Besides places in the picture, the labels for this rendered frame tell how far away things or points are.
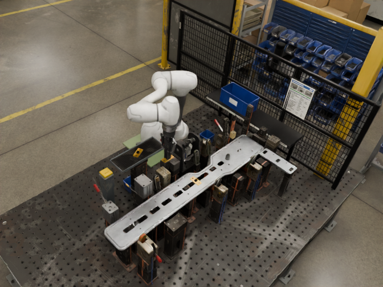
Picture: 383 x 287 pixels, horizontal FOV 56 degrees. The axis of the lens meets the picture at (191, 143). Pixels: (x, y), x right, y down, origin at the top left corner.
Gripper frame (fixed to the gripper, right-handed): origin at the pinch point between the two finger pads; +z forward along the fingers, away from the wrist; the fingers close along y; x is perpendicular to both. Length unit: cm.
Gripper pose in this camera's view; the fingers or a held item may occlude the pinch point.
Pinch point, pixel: (167, 154)
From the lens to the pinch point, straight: 226.1
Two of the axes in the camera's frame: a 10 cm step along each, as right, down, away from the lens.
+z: -0.9, 7.6, 6.5
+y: 7.2, 5.0, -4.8
